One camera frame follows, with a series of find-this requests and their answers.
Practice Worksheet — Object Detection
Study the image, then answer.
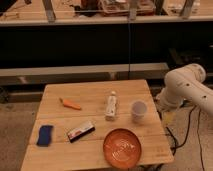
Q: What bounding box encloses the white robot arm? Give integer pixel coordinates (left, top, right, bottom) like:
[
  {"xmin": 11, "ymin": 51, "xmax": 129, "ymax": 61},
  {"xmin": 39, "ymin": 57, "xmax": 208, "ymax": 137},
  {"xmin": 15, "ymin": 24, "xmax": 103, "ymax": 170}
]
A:
[{"xmin": 157, "ymin": 63, "xmax": 213, "ymax": 116}]

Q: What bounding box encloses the orange ceramic bowl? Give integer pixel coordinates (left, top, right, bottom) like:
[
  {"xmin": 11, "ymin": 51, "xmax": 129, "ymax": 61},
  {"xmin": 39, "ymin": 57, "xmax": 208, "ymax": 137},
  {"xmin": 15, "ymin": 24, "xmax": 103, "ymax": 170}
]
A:
[{"xmin": 103, "ymin": 128, "xmax": 142, "ymax": 170}]

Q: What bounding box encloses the white tube bottle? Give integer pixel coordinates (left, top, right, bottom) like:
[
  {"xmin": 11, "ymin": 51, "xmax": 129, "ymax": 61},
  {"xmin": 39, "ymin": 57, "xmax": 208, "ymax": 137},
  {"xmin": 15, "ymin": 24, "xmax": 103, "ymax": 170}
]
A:
[{"xmin": 105, "ymin": 91, "xmax": 117, "ymax": 121}]

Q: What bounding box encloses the orange carrot toy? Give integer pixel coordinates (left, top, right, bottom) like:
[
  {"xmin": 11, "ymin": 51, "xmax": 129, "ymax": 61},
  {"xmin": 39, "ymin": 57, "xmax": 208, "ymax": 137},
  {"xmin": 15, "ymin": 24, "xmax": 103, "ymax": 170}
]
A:
[{"xmin": 59, "ymin": 98, "xmax": 82, "ymax": 110}]

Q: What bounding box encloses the wooden table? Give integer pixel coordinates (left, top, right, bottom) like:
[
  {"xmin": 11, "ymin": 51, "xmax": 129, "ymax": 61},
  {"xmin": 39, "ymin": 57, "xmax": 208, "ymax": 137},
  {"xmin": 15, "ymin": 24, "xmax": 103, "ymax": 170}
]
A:
[{"xmin": 21, "ymin": 80, "xmax": 174, "ymax": 171}]

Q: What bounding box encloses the black white eraser block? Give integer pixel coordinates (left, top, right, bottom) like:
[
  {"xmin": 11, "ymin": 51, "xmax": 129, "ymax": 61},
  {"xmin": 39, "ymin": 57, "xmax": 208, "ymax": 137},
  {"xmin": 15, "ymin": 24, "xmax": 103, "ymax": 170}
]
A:
[{"xmin": 67, "ymin": 121, "xmax": 95, "ymax": 143}]

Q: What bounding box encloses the blue sponge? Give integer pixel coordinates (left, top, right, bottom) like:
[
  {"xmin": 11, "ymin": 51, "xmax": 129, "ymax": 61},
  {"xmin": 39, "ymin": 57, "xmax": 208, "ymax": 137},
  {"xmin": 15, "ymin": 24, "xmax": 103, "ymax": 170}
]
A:
[{"xmin": 37, "ymin": 125, "xmax": 53, "ymax": 147}]

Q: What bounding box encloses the long wall shelf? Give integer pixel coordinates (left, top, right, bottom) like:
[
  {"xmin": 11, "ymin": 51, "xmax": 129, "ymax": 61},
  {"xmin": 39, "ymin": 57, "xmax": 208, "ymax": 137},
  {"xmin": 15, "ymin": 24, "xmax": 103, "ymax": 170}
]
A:
[{"xmin": 0, "ymin": 62, "xmax": 169, "ymax": 77}]

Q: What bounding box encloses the black floor cable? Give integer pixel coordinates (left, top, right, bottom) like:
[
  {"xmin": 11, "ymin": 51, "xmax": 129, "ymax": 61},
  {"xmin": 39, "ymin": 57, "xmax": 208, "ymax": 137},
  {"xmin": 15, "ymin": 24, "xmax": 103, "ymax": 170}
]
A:
[{"xmin": 165, "ymin": 104, "xmax": 206, "ymax": 171}]

